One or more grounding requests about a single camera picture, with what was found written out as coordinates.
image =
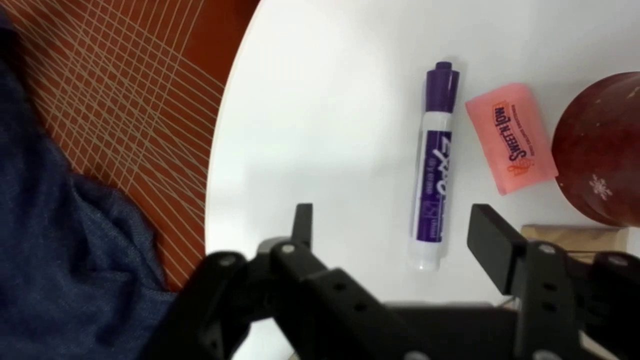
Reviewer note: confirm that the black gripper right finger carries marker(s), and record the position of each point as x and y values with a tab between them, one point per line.
553	300

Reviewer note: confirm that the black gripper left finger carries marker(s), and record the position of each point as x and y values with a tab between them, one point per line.
280	307

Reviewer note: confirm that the maroon white ceramic mug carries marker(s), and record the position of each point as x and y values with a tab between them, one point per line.
600	153

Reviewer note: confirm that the purple Expo marker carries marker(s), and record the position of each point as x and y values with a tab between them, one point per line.
437	173

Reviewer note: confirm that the brown sugar packet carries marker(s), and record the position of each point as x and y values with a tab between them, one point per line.
580	238

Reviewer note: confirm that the pink sweetener packet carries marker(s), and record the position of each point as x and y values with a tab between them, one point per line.
511	136

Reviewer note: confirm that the navy blue cloth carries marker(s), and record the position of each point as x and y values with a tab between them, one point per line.
60	253

